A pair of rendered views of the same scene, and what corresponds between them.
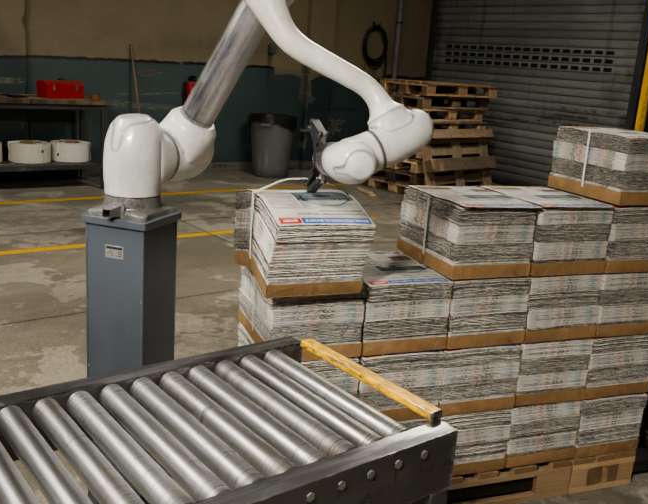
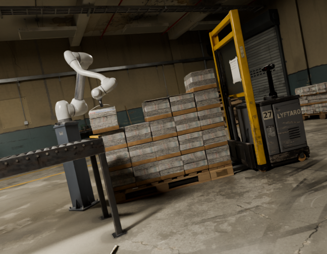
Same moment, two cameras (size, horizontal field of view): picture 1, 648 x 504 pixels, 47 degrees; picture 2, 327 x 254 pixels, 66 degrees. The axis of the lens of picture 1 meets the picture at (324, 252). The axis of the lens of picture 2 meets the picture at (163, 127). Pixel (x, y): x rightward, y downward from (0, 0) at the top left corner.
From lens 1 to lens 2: 1.47 m
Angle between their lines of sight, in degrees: 18
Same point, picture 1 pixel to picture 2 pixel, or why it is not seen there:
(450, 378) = (156, 149)
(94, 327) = not seen: hidden behind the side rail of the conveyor
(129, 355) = not seen: hidden behind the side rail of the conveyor
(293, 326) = (105, 141)
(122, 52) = (123, 108)
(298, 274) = (100, 126)
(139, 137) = (60, 105)
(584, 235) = (185, 102)
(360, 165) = (95, 92)
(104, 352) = not seen: hidden behind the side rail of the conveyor
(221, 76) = (78, 86)
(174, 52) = (138, 105)
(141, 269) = (66, 135)
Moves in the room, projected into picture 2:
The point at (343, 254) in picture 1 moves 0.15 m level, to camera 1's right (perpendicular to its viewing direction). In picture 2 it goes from (109, 119) to (122, 116)
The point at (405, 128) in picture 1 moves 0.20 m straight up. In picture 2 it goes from (107, 82) to (103, 62)
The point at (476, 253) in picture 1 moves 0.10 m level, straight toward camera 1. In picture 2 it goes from (153, 113) to (148, 114)
